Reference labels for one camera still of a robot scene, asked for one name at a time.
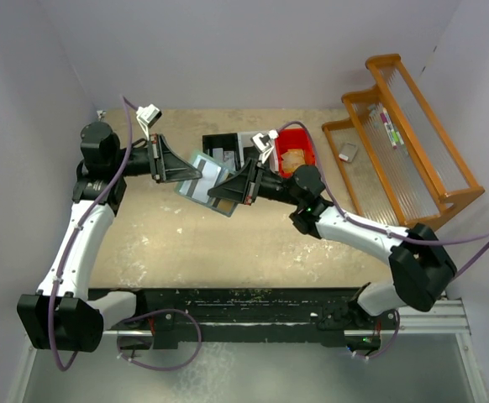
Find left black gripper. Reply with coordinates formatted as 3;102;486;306
109;132;201;183

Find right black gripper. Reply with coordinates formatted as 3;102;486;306
209;157;303;206

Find green leather card holder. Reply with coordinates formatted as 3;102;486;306
175;151;238;217

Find white credit card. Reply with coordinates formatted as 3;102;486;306
178;154;222;204

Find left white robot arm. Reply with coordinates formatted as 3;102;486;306
17;122;202;352

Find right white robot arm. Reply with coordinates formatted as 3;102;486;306
208;161;457;328

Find grey cards in bin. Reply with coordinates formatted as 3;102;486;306
212;148;236;170

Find black plastic bin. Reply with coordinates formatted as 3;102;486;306
202;133;239;171

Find white plastic bin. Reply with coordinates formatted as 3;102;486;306
237;131;279;173

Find orange packets in bin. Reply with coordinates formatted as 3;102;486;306
281;149;306;175

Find red plastic bin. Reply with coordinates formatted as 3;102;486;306
275;128;316;178

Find small grey box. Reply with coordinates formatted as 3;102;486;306
339;142;359;163

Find purple marker pen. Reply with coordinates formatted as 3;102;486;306
380;108;393;146

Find wooden tiered rack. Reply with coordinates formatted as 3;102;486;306
322;54;485;230

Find green marker pen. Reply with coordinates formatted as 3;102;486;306
390;129;408;156

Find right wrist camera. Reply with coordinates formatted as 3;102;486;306
252;130;279;164

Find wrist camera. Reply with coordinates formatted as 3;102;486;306
136;104;162;139
252;130;279;164

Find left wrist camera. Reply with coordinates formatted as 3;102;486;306
136;104;162;139

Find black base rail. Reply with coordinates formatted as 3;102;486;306
109;287;397;349

